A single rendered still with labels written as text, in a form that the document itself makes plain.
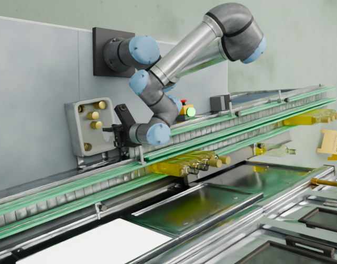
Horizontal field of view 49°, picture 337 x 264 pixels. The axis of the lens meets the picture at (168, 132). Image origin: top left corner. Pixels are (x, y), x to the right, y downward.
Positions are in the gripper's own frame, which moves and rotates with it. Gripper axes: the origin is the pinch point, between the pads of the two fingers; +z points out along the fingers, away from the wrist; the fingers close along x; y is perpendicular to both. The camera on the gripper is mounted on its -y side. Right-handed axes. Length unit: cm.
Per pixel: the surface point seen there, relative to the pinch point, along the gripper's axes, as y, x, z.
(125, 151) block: 13.1, 8.4, 2.4
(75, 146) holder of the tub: 6.7, -10.5, 9.7
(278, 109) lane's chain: 15, 124, 0
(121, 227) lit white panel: 34.2, -12.7, -19.3
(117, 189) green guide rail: 25.6, -2.7, -3.9
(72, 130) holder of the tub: -0.4, -10.4, 10.3
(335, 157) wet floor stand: 118, 358, 77
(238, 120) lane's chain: 15, 84, 0
